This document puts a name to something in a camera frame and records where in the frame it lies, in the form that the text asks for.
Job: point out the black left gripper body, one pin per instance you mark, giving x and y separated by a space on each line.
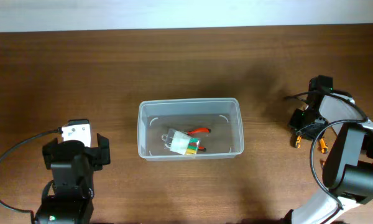
102 148

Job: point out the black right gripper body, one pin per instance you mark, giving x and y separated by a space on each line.
309 130

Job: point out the orange handled needle-nose pliers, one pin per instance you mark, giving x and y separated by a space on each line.
296 142

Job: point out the red handled cutting pliers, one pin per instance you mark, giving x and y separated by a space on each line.
199 131

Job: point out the clear plastic container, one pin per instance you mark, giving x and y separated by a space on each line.
221 115

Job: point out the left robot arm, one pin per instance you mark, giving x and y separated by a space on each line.
68 197

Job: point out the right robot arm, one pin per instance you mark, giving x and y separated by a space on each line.
341 153

